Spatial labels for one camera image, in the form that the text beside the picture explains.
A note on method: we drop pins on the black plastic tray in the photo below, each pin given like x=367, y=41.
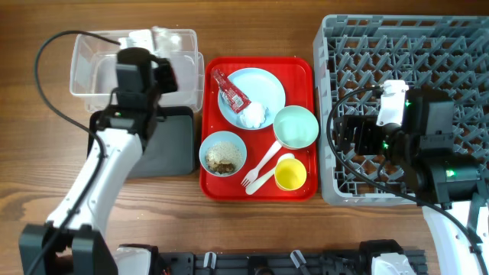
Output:
x=170, y=150

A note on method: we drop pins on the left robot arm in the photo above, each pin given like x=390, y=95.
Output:
x=72, y=241

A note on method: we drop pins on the light blue plate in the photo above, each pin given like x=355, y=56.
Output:
x=259, y=86

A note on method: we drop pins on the red sauce packet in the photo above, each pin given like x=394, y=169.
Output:
x=231, y=94

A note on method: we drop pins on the rice and food scraps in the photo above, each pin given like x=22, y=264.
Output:
x=223, y=158

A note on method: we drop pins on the grey dishwasher rack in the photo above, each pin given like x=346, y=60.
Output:
x=442, y=52

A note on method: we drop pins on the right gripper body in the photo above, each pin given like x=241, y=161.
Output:
x=344, y=134

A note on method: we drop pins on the red serving tray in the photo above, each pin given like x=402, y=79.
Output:
x=296, y=77

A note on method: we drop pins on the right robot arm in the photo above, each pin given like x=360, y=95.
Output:
x=413, y=130

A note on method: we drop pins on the white plastic fork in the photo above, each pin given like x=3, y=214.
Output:
x=252, y=175

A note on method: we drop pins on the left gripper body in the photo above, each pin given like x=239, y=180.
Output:
x=167, y=77

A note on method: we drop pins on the mint green bowl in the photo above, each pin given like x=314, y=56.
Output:
x=295, y=127

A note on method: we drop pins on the light blue small bowl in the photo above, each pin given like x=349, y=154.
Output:
x=217, y=137

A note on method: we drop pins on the clear plastic bin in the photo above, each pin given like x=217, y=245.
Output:
x=93, y=76

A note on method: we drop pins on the white napkin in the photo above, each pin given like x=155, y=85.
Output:
x=166, y=41
x=254, y=115

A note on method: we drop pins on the white plastic spoon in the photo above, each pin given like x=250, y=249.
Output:
x=257, y=184

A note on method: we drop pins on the yellow plastic cup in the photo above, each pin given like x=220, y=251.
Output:
x=290, y=174

